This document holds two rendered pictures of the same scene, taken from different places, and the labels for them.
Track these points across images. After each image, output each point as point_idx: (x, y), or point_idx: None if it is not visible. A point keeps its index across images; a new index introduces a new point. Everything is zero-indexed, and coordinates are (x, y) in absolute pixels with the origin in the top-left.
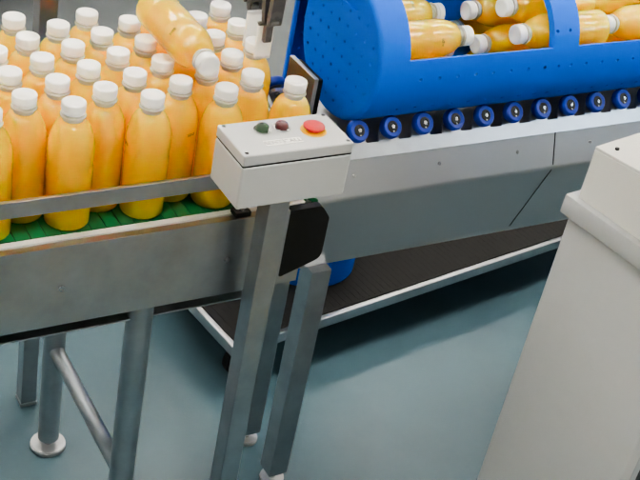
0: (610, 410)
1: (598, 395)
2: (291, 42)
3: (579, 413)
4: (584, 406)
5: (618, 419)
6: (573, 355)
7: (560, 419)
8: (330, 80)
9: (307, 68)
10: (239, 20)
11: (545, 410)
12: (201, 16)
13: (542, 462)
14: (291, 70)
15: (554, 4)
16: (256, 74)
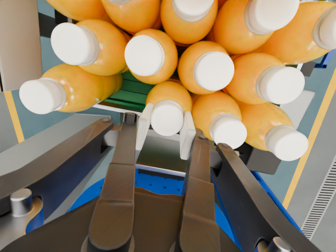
0: (9, 157)
1: (14, 158)
2: (291, 223)
3: (31, 151)
4: (26, 154)
5: (5, 156)
6: (25, 164)
7: (44, 147)
8: (161, 186)
9: (159, 171)
10: (233, 139)
11: (52, 147)
12: (276, 88)
13: (59, 138)
14: (180, 164)
15: None
16: (61, 45)
